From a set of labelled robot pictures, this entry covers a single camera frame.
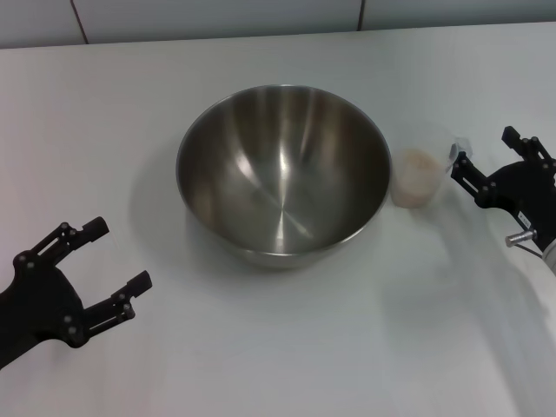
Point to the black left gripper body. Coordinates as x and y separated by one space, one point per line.
39 304

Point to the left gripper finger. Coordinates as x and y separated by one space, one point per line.
65 241
113 310

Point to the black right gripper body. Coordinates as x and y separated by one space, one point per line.
525 187

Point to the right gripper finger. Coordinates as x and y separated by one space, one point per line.
471 178
527 150

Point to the clear plastic measuring cup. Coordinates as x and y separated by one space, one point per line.
436 191

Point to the white rice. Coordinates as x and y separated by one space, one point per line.
415 174

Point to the stainless steel mixing bowl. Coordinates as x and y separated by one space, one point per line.
282 174

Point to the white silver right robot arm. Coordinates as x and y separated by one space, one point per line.
551 260

